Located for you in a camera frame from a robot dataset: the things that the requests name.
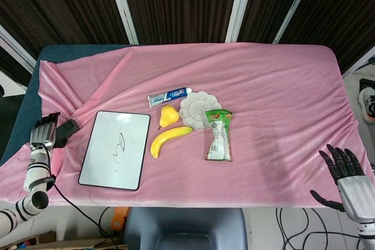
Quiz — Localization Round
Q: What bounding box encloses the brown cardboard box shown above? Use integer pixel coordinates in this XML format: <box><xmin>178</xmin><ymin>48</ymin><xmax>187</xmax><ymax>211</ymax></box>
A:
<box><xmin>0</xmin><ymin>230</ymin><xmax>124</xmax><ymax>250</ymax></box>

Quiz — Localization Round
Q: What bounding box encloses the black board eraser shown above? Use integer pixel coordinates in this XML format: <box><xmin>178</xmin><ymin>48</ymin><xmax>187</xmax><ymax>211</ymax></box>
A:
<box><xmin>56</xmin><ymin>119</ymin><xmax>80</xmax><ymax>146</ymax></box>

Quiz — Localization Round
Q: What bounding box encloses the pink velvet table cloth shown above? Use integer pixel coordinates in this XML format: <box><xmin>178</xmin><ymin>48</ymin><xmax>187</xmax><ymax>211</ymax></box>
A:
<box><xmin>0</xmin><ymin>43</ymin><xmax>374</xmax><ymax>208</ymax></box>

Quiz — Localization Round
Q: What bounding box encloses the orange box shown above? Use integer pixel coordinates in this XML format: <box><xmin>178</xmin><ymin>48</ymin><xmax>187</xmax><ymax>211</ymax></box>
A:
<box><xmin>112</xmin><ymin>206</ymin><xmax>130</xmax><ymax>230</ymax></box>

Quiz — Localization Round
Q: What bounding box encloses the grey blue chair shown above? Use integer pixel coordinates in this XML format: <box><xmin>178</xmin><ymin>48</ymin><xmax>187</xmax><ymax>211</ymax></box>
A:
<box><xmin>124</xmin><ymin>207</ymin><xmax>247</xmax><ymax>250</ymax></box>

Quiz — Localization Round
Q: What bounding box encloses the white black sneaker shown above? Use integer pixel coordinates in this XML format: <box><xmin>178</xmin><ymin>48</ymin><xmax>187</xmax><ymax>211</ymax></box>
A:
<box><xmin>357</xmin><ymin>87</ymin><xmax>375</xmax><ymax>124</ymax></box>

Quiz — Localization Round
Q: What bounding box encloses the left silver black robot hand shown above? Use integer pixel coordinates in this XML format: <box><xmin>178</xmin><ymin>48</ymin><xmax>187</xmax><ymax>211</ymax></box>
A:
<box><xmin>29</xmin><ymin>111</ymin><xmax>68</xmax><ymax>153</ymax></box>

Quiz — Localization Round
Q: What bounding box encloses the white partition post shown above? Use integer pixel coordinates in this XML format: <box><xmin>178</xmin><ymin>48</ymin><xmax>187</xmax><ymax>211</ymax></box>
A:
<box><xmin>272</xmin><ymin>0</ymin><xmax>317</xmax><ymax>44</ymax></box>
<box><xmin>105</xmin><ymin>0</ymin><xmax>139</xmax><ymax>44</ymax></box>
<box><xmin>225</xmin><ymin>0</ymin><xmax>257</xmax><ymax>43</ymax></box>
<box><xmin>0</xmin><ymin>24</ymin><xmax>38</xmax><ymax>72</ymax></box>

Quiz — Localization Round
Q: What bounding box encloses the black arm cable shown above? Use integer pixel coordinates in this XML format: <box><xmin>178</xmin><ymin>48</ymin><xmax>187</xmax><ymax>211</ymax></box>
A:
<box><xmin>43</xmin><ymin>147</ymin><xmax>121</xmax><ymax>250</ymax></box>

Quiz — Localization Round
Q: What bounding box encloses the white flower paint palette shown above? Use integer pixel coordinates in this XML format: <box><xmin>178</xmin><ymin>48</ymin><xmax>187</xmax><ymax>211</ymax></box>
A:
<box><xmin>179</xmin><ymin>90</ymin><xmax>223</xmax><ymax>130</ymax></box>

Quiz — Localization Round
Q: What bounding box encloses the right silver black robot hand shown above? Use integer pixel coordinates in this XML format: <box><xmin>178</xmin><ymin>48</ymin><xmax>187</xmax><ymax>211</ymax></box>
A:
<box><xmin>309</xmin><ymin>143</ymin><xmax>375</xmax><ymax>224</ymax></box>

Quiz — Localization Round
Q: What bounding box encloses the white drawing board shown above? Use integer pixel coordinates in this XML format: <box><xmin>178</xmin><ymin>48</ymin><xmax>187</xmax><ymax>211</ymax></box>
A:
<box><xmin>77</xmin><ymin>110</ymin><xmax>152</xmax><ymax>191</ymax></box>

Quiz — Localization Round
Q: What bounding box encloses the green snack bag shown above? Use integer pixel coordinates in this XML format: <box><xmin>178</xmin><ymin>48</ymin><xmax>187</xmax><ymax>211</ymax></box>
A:
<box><xmin>204</xmin><ymin>109</ymin><xmax>235</xmax><ymax>162</ymax></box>

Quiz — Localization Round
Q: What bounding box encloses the black floor cable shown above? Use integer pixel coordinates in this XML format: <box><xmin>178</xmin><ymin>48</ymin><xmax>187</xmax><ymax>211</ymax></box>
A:
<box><xmin>275</xmin><ymin>207</ymin><xmax>311</xmax><ymax>250</ymax></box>
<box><xmin>98</xmin><ymin>206</ymin><xmax>120</xmax><ymax>238</ymax></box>

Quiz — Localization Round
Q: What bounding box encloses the blue white toothpaste tube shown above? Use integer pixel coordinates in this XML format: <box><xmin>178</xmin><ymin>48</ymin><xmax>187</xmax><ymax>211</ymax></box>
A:
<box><xmin>147</xmin><ymin>85</ymin><xmax>195</xmax><ymax>109</ymax></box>

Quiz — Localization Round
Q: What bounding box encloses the yellow toy banana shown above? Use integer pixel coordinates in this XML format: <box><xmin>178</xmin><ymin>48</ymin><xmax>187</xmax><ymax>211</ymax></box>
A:
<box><xmin>150</xmin><ymin>126</ymin><xmax>194</xmax><ymax>159</ymax></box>

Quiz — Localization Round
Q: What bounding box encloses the yellow toy pear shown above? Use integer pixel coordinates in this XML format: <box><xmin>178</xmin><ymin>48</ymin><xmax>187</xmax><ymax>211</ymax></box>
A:
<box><xmin>159</xmin><ymin>105</ymin><xmax>179</xmax><ymax>131</ymax></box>

